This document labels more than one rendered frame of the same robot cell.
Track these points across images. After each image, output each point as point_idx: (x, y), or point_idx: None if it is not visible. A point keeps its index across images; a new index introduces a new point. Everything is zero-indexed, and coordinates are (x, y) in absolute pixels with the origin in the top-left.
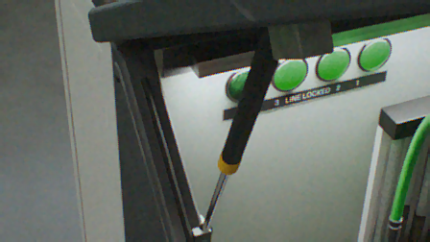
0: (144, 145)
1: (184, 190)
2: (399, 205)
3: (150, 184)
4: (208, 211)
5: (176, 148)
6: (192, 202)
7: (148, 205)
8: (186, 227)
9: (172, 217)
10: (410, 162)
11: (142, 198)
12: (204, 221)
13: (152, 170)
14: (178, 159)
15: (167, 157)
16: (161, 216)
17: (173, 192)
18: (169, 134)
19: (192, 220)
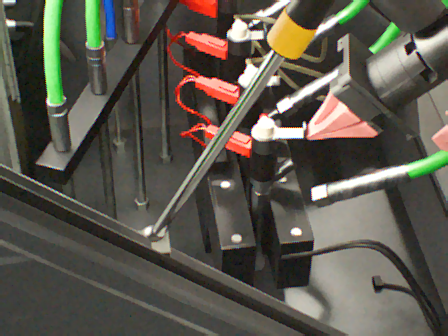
0: (3, 221)
1: (96, 219)
2: (60, 77)
3: (49, 269)
4: (195, 184)
5: (27, 181)
6: (114, 223)
7: (39, 315)
8: (155, 253)
9: (131, 264)
10: (61, 4)
11: (5, 324)
12: (174, 214)
13: (49, 240)
14: (46, 192)
15: (45, 199)
16: (107, 285)
17: (98, 234)
18: (2, 173)
19: (140, 242)
